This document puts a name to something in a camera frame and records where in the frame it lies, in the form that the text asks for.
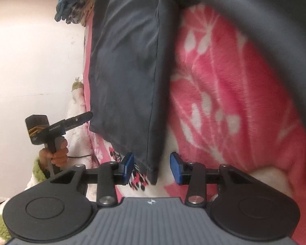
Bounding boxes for pink floral blanket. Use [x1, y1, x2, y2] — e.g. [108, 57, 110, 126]
[82, 4, 306, 245]

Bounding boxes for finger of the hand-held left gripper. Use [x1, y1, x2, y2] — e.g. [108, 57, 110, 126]
[63, 111, 93, 134]

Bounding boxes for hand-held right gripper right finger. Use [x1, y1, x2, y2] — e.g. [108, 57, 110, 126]
[170, 152, 255, 207]

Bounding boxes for pile of patterned clothes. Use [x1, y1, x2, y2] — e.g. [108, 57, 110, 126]
[54, 0, 100, 27]

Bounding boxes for green and white fleece sleeve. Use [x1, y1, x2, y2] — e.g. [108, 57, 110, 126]
[0, 156, 51, 242]

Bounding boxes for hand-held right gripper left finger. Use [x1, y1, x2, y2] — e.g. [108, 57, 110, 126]
[50, 152, 135, 206]

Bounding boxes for white fluffy blanket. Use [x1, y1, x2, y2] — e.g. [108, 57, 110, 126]
[65, 76, 100, 201]

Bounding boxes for person's left hand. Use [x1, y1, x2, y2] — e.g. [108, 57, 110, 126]
[39, 140, 69, 168]

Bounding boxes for dark grey pants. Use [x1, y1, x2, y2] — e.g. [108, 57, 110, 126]
[88, 0, 306, 186]

